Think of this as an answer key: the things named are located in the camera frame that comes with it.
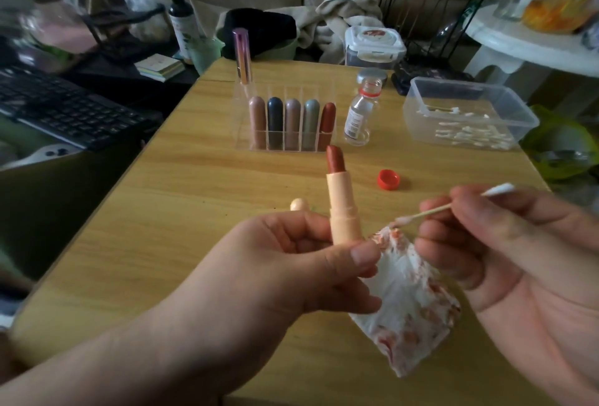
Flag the person's left forearm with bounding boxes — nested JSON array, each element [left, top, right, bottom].
[[0, 303, 246, 406]]

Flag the green cup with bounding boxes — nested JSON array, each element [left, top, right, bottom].
[[189, 36, 226, 77]]

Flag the dark blue capped lipstick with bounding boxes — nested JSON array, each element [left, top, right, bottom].
[[267, 97, 285, 150]]

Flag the black pump bottle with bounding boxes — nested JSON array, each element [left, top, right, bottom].
[[166, 0, 197, 63]]

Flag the sticky note pad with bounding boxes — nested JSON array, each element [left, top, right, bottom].
[[134, 53, 186, 83]]

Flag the tall metallic pink lipstick tube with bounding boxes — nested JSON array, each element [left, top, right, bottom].
[[232, 28, 254, 86]]

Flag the red stained white tissue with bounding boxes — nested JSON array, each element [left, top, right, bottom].
[[348, 225, 462, 379]]

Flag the small clear glass vial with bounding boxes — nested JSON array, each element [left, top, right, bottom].
[[343, 69, 388, 146]]

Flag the clear plastic box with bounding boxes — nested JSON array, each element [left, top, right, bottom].
[[403, 76, 541, 152]]

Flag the white round side table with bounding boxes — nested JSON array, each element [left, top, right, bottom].
[[462, 3, 599, 89]]

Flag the peach tube red lipstick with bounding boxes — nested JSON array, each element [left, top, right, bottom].
[[325, 145, 364, 247]]

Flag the wooden stick cotton swab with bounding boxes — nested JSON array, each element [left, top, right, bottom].
[[395, 182, 516, 228]]

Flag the red bottle cap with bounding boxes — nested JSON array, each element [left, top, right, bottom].
[[377, 169, 401, 191]]

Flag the white lidded food container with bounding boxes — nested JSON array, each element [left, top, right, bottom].
[[345, 26, 407, 70]]

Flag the white game controller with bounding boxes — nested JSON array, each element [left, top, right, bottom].
[[0, 143, 83, 172]]

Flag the beige towel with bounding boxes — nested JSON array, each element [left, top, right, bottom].
[[267, 0, 385, 65]]

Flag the black cloth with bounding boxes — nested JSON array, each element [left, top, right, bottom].
[[219, 8, 298, 61]]

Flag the black keyboard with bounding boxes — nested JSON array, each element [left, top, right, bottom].
[[0, 65, 161, 152]]

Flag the grey green capped lipstick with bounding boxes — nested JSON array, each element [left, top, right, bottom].
[[302, 99, 320, 151]]

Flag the pile of cotton swabs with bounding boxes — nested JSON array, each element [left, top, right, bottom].
[[418, 104, 516, 148]]

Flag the clear acrylic lipstick organizer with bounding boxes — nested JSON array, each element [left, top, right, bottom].
[[232, 82, 338, 154]]

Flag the pink pouch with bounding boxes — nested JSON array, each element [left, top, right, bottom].
[[19, 0, 100, 61]]

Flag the person's right hand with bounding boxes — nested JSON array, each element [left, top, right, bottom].
[[414, 186, 599, 406]]

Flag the pink capped lipstick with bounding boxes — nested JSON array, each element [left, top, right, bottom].
[[249, 96, 267, 149]]

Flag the person's left hand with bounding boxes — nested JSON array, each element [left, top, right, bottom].
[[157, 210, 382, 390]]

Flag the red brown capped lipstick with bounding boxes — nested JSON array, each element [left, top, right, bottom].
[[318, 102, 337, 152]]

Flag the mauve capped lipstick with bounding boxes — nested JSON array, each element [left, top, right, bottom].
[[285, 98, 302, 151]]

